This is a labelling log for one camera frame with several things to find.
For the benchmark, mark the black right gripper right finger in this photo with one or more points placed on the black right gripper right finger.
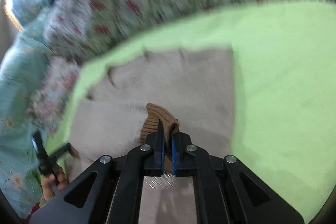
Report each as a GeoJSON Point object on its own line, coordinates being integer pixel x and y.
{"type": "Point", "coordinates": [226, 190]}

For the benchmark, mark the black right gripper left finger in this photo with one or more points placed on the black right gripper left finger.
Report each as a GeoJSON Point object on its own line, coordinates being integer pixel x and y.
{"type": "Point", "coordinates": [109, 191]}

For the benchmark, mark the beige knit sweater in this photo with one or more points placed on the beige knit sweater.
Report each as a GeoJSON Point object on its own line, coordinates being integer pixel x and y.
{"type": "Point", "coordinates": [195, 88]}

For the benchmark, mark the left forearm red sleeve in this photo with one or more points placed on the left forearm red sleeve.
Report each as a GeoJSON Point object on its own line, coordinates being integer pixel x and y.
{"type": "Point", "coordinates": [36, 210]}

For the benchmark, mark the person's left hand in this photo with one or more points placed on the person's left hand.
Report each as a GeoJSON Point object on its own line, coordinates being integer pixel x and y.
{"type": "Point", "coordinates": [51, 184]}

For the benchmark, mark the teal floral duvet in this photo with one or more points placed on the teal floral duvet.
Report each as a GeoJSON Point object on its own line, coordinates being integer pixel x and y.
{"type": "Point", "coordinates": [22, 70]}

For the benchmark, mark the pink floral pillow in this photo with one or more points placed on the pink floral pillow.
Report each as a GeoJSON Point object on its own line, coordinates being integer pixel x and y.
{"type": "Point", "coordinates": [48, 102]}

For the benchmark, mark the light green bed sheet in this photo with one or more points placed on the light green bed sheet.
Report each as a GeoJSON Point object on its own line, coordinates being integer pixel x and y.
{"type": "Point", "coordinates": [285, 89]}

